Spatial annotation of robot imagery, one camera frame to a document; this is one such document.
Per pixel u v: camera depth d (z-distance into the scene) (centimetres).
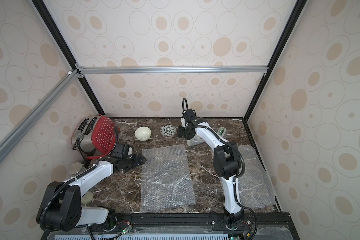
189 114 76
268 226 73
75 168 78
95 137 88
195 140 99
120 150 70
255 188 85
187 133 82
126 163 75
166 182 87
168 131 110
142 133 107
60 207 42
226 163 55
